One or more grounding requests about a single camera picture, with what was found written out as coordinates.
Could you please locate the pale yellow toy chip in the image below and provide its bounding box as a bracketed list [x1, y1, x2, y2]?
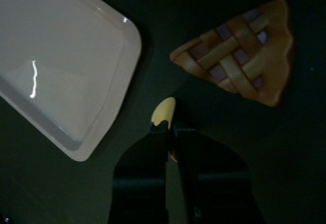
[149, 96, 178, 163]

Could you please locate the white rectangular plastic tray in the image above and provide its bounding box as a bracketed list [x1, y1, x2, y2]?
[0, 0, 143, 163]

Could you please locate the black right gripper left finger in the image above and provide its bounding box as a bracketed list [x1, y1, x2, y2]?
[107, 122, 171, 224]

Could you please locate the toy lattice pie slice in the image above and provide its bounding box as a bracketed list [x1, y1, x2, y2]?
[168, 0, 295, 108]

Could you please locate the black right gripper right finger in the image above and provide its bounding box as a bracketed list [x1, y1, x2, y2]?
[172, 123, 266, 224]

